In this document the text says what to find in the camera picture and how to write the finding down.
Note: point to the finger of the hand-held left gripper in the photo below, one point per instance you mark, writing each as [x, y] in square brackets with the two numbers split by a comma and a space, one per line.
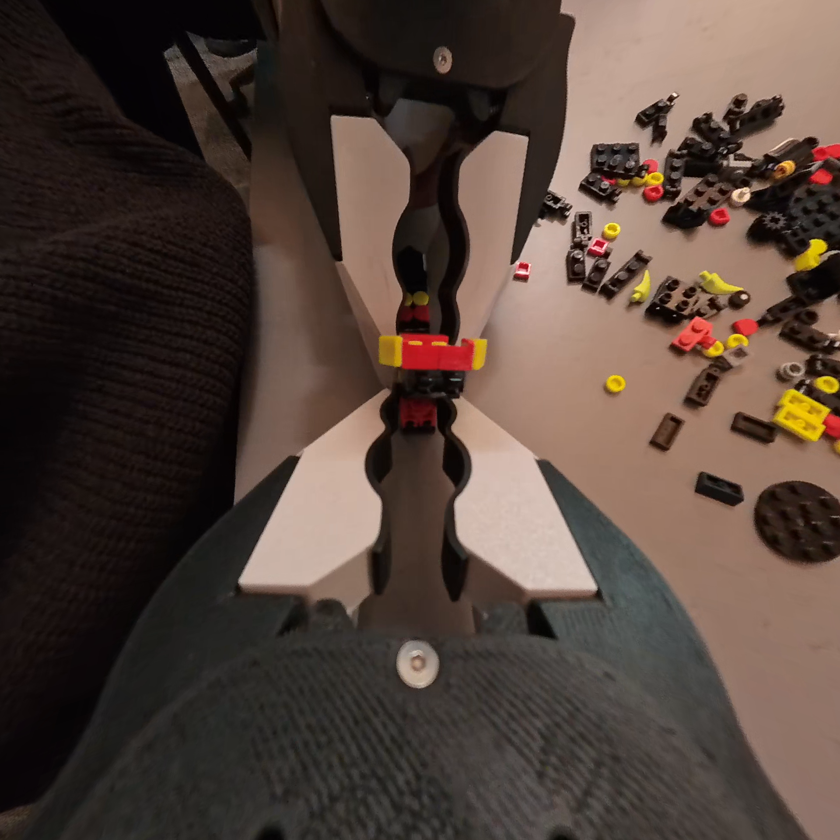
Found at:
[367, 197]
[492, 210]

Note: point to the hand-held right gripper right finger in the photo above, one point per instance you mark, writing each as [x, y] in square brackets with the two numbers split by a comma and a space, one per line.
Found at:
[518, 525]

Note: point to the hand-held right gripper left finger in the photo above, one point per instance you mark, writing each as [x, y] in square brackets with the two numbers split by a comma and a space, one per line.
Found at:
[308, 525]

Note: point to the round black lego plate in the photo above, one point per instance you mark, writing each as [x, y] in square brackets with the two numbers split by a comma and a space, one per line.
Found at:
[800, 522]

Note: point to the red yellow lego snake model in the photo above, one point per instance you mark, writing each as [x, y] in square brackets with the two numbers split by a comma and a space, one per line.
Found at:
[426, 354]

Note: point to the pile of lego pieces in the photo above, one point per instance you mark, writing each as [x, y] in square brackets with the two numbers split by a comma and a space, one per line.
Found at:
[695, 197]

